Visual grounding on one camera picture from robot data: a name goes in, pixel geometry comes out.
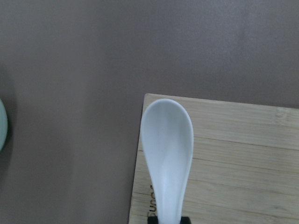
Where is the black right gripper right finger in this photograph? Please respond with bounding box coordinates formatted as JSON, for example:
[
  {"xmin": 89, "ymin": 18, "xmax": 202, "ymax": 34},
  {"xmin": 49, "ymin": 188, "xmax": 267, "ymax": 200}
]
[{"xmin": 180, "ymin": 217, "xmax": 191, "ymax": 224}]

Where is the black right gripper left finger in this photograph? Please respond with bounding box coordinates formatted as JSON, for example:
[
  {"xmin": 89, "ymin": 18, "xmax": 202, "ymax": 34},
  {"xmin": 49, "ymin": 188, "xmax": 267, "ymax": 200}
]
[{"xmin": 147, "ymin": 216, "xmax": 159, "ymax": 224}]

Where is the white ceramic spoon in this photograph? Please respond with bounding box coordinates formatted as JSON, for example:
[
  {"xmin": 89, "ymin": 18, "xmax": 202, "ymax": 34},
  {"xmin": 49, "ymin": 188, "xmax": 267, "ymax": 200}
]
[{"xmin": 140, "ymin": 98, "xmax": 194, "ymax": 224}]

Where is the mint green bowl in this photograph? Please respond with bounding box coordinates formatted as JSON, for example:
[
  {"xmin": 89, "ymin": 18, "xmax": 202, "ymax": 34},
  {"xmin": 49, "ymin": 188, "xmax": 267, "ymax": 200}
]
[{"xmin": 0, "ymin": 100, "xmax": 8, "ymax": 150}]

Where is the bamboo cutting board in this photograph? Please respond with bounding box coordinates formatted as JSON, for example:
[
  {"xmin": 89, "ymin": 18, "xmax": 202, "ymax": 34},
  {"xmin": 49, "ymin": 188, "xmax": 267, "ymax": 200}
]
[{"xmin": 127, "ymin": 93, "xmax": 299, "ymax": 224}]

